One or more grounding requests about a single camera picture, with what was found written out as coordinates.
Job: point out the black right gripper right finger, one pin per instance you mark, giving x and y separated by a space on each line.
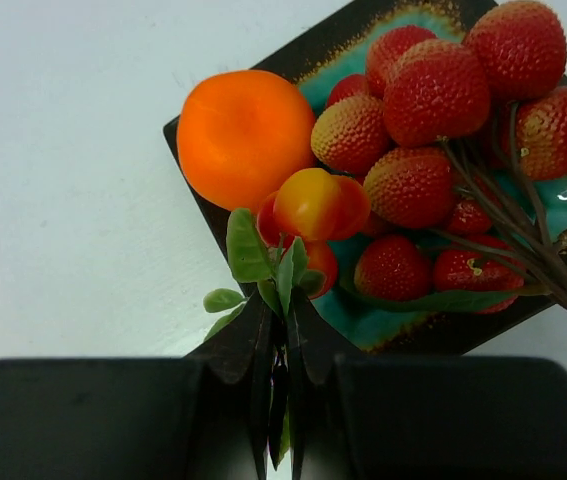
359 416

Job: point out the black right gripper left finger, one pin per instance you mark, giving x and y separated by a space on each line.
201 416

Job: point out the orange fake fruit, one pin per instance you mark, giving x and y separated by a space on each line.
241 134

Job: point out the small cherry sprig with leaves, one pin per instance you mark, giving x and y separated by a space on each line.
283 249

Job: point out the red fake berry cluster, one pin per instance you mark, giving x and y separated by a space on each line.
449 141

